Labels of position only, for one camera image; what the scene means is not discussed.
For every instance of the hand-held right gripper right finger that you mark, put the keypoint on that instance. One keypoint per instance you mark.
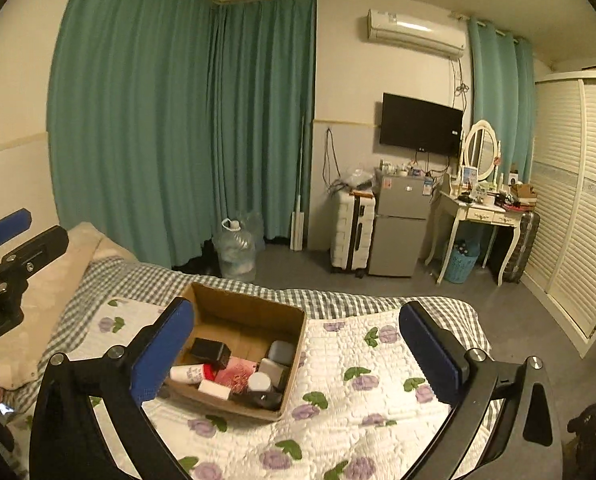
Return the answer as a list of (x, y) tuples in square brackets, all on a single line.
[(427, 355)]

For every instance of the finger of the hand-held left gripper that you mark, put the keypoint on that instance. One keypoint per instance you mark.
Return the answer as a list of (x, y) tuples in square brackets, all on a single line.
[(5, 227), (43, 247)]

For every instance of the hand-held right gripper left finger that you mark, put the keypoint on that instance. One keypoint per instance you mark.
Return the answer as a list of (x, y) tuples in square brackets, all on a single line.
[(163, 350)]

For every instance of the white bottle with red cap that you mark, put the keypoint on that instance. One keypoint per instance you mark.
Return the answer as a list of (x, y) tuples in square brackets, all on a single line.
[(190, 374)]

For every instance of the small black box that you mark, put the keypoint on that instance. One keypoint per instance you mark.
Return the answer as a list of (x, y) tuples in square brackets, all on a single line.
[(210, 351)]

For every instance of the small white box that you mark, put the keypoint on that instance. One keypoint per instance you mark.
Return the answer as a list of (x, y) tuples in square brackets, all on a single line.
[(214, 389)]

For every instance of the pink patterned pouch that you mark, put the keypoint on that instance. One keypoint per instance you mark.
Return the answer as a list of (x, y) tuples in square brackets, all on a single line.
[(235, 375)]

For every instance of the black remote control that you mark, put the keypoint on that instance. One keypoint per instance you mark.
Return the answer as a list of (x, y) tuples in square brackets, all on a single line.
[(258, 400)]

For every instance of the white charger cube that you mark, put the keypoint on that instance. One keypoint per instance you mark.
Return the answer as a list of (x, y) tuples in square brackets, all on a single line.
[(274, 372)]

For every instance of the light blue earbuds case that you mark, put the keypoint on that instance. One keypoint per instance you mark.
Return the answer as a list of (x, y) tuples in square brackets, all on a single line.
[(280, 352)]

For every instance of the beige blanket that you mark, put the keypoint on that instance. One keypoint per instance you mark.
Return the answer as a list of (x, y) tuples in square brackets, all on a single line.
[(53, 280)]

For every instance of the blue basket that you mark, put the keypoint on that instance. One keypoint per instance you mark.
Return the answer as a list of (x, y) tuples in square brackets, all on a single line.
[(460, 265)]

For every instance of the white floral quilt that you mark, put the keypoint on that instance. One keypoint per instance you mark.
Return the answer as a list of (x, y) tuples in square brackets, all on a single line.
[(357, 435)]

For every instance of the grey checkered bed sheet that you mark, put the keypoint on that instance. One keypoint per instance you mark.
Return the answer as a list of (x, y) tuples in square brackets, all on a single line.
[(328, 300)]

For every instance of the clear water jug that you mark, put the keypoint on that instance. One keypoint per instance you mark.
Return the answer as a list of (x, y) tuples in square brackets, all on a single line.
[(235, 255)]

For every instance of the grey small fridge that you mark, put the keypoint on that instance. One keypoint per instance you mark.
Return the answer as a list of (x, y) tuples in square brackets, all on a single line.
[(400, 235)]

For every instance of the white hard suitcase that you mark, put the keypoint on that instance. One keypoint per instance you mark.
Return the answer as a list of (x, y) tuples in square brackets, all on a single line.
[(350, 235)]

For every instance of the dark suitcase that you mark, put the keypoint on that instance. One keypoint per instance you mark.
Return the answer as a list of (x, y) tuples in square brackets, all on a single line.
[(522, 245)]

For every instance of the white vanity table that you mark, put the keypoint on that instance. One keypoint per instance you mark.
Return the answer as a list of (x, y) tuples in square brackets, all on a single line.
[(482, 215)]

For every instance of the wide teal curtain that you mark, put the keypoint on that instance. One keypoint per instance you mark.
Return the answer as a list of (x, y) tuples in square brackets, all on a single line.
[(128, 110)]

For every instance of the dark object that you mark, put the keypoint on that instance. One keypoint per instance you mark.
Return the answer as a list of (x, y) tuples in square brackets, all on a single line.
[(595, 420)]

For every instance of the small brown cardboard box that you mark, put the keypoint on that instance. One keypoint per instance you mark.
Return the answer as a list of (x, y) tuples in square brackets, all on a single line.
[(522, 191)]

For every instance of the clear plastic bag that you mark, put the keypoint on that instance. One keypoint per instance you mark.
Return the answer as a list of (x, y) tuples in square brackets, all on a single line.
[(357, 179)]

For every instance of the white pole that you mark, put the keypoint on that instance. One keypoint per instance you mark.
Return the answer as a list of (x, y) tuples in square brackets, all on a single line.
[(300, 210)]

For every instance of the white louvered wardrobe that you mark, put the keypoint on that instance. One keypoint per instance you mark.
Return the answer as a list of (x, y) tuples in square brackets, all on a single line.
[(567, 210)]

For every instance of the oval vanity mirror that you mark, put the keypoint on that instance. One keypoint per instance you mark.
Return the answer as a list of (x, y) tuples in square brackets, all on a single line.
[(480, 150)]

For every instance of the narrow teal curtain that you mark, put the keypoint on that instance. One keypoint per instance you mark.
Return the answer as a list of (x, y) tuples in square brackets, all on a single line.
[(502, 100)]

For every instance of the white air conditioner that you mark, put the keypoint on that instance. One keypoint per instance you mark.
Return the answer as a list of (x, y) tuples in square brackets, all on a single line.
[(415, 30)]

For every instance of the blue picture frame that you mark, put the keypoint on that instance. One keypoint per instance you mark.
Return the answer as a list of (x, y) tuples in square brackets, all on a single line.
[(468, 175)]

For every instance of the black wall television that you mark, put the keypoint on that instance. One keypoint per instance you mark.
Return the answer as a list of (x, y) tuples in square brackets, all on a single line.
[(420, 122)]

